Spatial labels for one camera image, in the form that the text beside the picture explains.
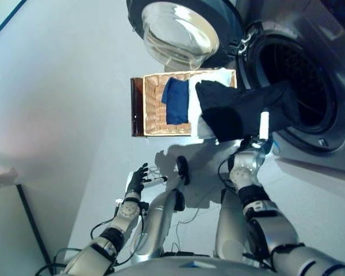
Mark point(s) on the black garment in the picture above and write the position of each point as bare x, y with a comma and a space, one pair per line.
227, 109

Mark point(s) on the silver right robot leg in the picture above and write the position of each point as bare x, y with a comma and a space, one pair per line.
233, 230

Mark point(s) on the grey robot torso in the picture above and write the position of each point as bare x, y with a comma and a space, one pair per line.
189, 267

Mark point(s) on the wicker laundry basket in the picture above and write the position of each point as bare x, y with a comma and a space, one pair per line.
153, 109

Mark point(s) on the brown acrylic stand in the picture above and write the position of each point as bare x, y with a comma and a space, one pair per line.
136, 109

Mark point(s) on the silver left robot leg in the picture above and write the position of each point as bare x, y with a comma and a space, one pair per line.
158, 218

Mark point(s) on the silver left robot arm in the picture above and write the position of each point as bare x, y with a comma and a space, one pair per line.
129, 210

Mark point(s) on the blue garment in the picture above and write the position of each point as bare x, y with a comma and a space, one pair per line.
176, 100

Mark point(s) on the silver robot leg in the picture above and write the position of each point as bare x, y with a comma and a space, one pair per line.
233, 230
158, 218

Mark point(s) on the white garment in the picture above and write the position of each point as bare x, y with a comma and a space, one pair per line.
194, 109

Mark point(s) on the grey front-load washing machine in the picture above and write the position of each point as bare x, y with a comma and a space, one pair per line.
342, 72

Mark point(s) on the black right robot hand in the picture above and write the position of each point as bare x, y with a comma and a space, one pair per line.
264, 126

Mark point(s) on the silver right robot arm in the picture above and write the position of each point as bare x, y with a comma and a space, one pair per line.
276, 230

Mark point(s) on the round glass washer door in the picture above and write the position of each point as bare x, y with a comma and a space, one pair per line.
175, 28

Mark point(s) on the white panel black edge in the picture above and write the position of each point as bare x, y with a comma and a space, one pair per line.
5, 230

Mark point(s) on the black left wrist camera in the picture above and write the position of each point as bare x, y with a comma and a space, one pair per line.
143, 207

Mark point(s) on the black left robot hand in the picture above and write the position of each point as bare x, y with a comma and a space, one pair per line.
136, 184

